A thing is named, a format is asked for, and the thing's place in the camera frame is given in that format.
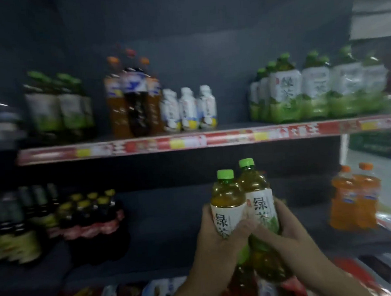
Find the row of large tea bottles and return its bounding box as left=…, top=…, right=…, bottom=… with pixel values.
left=246, top=43, right=391, bottom=124

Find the dark grey metal shelf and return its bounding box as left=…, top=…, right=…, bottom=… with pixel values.
left=0, top=0, right=391, bottom=296

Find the small green tea bottle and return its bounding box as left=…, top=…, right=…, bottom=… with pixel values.
left=236, top=156, right=290, bottom=285
left=209, top=168, right=253, bottom=267

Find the person's left hand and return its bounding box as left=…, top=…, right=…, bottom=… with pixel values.
left=185, top=200, right=260, bottom=295

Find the cluster of checked-neck sauce bottles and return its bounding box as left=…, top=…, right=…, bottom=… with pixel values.
left=0, top=183, right=63, bottom=267

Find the cluster of white drink bottles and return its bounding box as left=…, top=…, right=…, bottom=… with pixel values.
left=159, top=83, right=219, bottom=133

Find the large orange soda bottle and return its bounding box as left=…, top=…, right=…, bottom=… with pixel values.
left=139, top=56, right=165, bottom=136
left=102, top=55, right=134, bottom=140
left=327, top=164, right=361, bottom=233
left=352, top=161, right=384, bottom=231

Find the cluster of small cola bottles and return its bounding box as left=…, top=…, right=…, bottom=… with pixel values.
left=55, top=188, right=129, bottom=265

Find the person's right hand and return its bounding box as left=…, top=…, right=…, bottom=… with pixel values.
left=250, top=194, right=328, bottom=282

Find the cluster of small tea bottles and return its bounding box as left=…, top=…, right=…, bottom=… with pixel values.
left=22, top=67, right=97, bottom=144

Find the red shelf price strip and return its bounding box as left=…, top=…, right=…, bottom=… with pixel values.
left=15, top=115, right=391, bottom=166

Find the stack of white blue packets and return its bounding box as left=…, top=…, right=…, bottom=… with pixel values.
left=140, top=276, right=189, bottom=296

